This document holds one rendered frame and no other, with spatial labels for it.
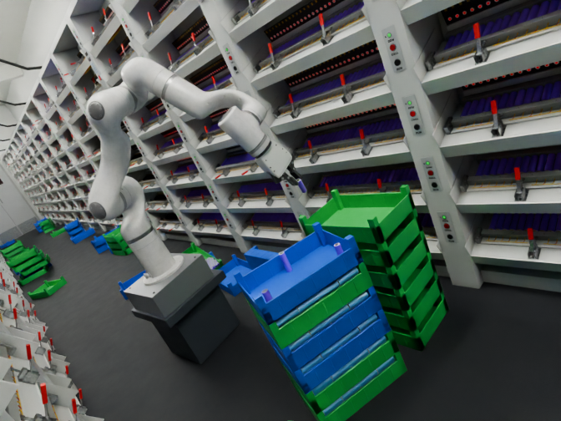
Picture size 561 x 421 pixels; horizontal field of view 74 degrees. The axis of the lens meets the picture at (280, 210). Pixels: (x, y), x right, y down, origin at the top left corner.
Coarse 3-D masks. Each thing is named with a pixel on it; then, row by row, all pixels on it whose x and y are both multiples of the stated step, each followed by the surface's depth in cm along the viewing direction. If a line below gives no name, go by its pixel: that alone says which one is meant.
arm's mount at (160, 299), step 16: (192, 256) 158; (176, 272) 151; (192, 272) 152; (208, 272) 158; (128, 288) 159; (144, 288) 151; (160, 288) 144; (176, 288) 147; (192, 288) 152; (144, 304) 150; (160, 304) 142; (176, 304) 147
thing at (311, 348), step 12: (372, 288) 101; (372, 300) 101; (348, 312) 99; (360, 312) 100; (372, 312) 102; (336, 324) 98; (348, 324) 99; (324, 336) 97; (336, 336) 99; (276, 348) 103; (288, 348) 93; (300, 348) 95; (312, 348) 96; (324, 348) 98; (288, 360) 94; (300, 360) 95
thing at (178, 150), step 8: (168, 136) 266; (176, 136) 256; (160, 144) 272; (168, 144) 260; (176, 144) 241; (152, 152) 268; (160, 152) 255; (168, 152) 251; (176, 152) 234; (184, 152) 224; (152, 160) 267; (160, 160) 256; (168, 160) 249
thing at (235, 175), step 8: (224, 152) 225; (216, 160) 222; (248, 168) 194; (208, 176) 218; (224, 176) 209; (232, 176) 201; (240, 176) 196; (248, 176) 191; (256, 176) 187; (264, 176) 183; (216, 184) 221
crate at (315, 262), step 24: (312, 240) 114; (336, 240) 106; (264, 264) 109; (312, 264) 107; (336, 264) 95; (240, 288) 106; (264, 288) 106; (288, 288) 91; (312, 288) 93; (264, 312) 89
